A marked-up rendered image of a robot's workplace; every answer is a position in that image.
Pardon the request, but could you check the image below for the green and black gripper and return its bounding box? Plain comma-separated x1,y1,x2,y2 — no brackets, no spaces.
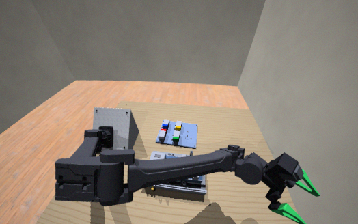
266,169,320,224

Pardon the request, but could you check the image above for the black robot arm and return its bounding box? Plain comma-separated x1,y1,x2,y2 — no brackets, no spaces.
55,126,304,206

